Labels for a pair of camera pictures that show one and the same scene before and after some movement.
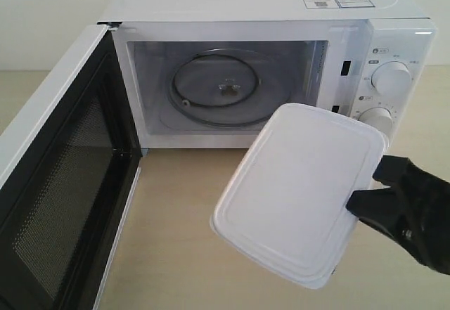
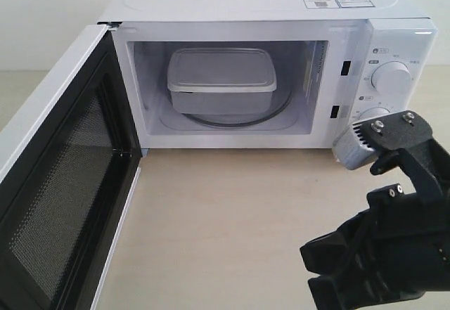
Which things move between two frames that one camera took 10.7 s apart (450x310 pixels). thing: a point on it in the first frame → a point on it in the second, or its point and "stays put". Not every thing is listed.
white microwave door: (69, 162) stays put
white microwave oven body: (206, 58) stays put
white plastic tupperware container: (285, 203) → (221, 81)
